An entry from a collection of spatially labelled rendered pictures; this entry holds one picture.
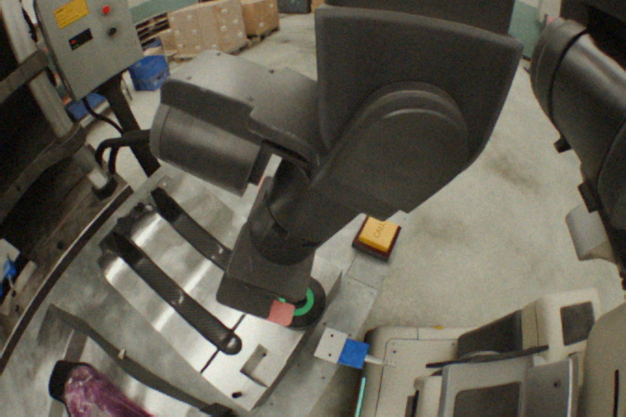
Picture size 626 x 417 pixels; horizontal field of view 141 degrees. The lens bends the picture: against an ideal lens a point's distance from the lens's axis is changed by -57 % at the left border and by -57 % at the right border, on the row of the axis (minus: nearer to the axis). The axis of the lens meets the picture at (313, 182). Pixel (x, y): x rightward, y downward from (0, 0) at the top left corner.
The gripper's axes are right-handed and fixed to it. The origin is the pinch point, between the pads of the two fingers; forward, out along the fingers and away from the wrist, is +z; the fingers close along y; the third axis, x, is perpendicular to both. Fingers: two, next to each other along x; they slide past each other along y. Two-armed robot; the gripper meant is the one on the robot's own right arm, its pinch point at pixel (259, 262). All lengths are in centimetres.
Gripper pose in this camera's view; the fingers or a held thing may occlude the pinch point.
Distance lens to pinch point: 29.9
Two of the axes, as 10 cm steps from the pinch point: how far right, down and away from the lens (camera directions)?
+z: -4.0, 5.4, 7.4
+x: 9.0, 4.0, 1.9
